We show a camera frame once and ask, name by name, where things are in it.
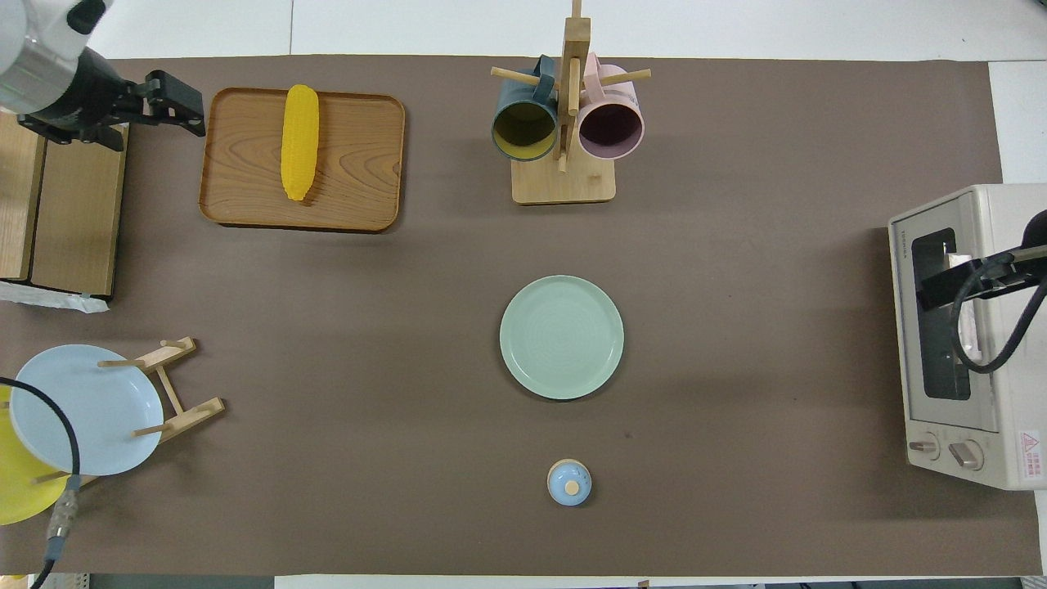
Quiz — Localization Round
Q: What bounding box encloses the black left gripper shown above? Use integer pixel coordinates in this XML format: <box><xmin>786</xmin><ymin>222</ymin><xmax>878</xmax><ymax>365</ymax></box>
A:
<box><xmin>16</xmin><ymin>49</ymin><xmax>205</xmax><ymax>152</ymax></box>

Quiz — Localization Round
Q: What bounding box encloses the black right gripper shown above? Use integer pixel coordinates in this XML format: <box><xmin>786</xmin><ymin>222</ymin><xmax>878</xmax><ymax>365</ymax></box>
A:
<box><xmin>916</xmin><ymin>211</ymin><xmax>1047</xmax><ymax>310</ymax></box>

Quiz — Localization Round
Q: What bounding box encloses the glass oven door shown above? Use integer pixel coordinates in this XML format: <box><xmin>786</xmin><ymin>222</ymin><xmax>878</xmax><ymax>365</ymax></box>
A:
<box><xmin>890</xmin><ymin>192</ymin><xmax>1000</xmax><ymax>433</ymax></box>

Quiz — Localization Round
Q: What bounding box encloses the yellow corn cob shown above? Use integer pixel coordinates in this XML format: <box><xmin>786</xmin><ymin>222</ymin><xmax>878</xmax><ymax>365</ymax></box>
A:
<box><xmin>281</xmin><ymin>84</ymin><xmax>321</xmax><ymax>202</ymax></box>

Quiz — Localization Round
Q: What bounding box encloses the pale green plate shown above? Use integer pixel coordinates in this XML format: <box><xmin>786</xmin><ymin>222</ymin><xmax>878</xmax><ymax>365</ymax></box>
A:
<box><xmin>499</xmin><ymin>275</ymin><xmax>625</xmax><ymax>401</ymax></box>

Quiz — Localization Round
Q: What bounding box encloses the beige toaster oven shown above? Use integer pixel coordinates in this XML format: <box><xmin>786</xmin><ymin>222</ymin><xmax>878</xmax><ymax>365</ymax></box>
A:
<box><xmin>888</xmin><ymin>183</ymin><xmax>1047</xmax><ymax>492</ymax></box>

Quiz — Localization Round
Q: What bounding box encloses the wooden stepped shelf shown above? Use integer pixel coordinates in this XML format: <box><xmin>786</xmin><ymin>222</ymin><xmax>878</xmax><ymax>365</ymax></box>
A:
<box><xmin>0</xmin><ymin>110</ymin><xmax>130</xmax><ymax>297</ymax></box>

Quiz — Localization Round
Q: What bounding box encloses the red warning sticker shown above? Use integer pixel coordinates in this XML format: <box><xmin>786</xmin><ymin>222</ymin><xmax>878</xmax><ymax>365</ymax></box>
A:
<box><xmin>1018</xmin><ymin>431</ymin><xmax>1044</xmax><ymax>479</ymax></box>

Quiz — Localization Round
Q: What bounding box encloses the wooden tray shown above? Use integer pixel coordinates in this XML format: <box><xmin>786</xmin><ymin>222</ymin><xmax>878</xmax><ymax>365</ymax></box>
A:
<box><xmin>199</xmin><ymin>88</ymin><xmax>407</xmax><ymax>234</ymax></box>

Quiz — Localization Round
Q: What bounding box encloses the wooden plate rack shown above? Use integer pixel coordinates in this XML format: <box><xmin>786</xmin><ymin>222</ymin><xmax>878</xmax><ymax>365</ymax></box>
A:
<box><xmin>33</xmin><ymin>336</ymin><xmax>227</xmax><ymax>497</ymax></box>

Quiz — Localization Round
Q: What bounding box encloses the light blue plate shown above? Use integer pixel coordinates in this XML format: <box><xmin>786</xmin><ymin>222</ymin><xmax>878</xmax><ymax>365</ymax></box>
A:
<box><xmin>9</xmin><ymin>344</ymin><xmax>164</xmax><ymax>477</ymax></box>

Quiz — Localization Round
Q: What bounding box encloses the brown table mat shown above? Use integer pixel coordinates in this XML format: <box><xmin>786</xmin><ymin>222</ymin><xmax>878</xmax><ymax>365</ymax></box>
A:
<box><xmin>0</xmin><ymin>56</ymin><xmax>1044</xmax><ymax>576</ymax></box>

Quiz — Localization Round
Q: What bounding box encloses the dark teal mug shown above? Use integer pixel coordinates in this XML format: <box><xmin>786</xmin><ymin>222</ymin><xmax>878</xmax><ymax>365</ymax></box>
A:
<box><xmin>491</xmin><ymin>56</ymin><xmax>559</xmax><ymax>163</ymax></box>

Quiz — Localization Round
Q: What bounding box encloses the pink mug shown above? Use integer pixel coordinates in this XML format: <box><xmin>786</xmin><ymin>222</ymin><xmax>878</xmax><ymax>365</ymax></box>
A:
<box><xmin>577</xmin><ymin>53</ymin><xmax>645</xmax><ymax>160</ymax></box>

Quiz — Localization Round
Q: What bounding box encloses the wooden mug tree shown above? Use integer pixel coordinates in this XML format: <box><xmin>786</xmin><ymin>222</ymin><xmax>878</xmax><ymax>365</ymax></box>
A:
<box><xmin>491</xmin><ymin>0</ymin><xmax>653</xmax><ymax>205</ymax></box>

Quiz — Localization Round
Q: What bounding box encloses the yellow plate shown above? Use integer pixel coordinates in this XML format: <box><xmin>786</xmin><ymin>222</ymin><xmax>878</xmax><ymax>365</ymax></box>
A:
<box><xmin>0</xmin><ymin>384</ymin><xmax>74</xmax><ymax>526</ymax></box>

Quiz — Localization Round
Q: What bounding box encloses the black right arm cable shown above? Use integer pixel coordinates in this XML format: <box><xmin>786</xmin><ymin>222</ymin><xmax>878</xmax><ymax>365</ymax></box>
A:
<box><xmin>949</xmin><ymin>252</ymin><xmax>1047</xmax><ymax>375</ymax></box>

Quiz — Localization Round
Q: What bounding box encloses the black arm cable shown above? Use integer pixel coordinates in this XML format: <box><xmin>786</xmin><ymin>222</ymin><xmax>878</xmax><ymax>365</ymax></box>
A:
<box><xmin>0</xmin><ymin>376</ymin><xmax>83</xmax><ymax>589</ymax></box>
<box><xmin>949</xmin><ymin>252</ymin><xmax>1047</xmax><ymax>375</ymax></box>

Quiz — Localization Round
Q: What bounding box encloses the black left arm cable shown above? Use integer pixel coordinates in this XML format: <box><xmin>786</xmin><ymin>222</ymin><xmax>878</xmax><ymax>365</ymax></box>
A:
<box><xmin>0</xmin><ymin>376</ymin><xmax>83</xmax><ymax>589</ymax></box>

